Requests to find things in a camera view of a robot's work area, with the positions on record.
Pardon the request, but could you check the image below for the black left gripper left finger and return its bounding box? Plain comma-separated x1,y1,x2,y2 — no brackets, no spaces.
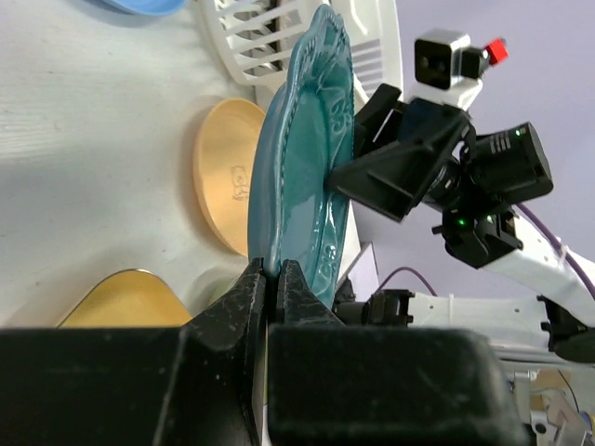
1,259,267,445

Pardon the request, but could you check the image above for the white plastic dish bin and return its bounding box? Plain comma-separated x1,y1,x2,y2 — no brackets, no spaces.
199,1,403,126

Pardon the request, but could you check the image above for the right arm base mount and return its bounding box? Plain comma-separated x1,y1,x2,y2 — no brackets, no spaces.
508,367,594,445

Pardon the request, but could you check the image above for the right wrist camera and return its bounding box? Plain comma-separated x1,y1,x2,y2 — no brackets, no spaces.
409,29,509,112

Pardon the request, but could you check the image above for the teal scalloped plate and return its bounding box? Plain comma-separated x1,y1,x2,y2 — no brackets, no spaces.
246,4,357,311

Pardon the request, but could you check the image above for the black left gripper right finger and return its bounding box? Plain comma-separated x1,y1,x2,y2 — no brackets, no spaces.
267,260,528,445

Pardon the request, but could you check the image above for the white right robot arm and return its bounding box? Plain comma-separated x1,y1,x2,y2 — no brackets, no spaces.
326,82,594,365

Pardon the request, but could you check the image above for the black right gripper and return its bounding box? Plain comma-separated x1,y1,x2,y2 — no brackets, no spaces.
325,84,553,269

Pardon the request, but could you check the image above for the light blue round plate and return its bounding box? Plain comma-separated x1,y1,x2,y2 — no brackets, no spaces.
103,0,187,17

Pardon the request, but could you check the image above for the orange round plate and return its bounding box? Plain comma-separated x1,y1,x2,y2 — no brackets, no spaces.
192,98,265,256

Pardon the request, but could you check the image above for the yellow square panda dish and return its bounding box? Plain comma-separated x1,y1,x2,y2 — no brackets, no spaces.
59,269,192,328

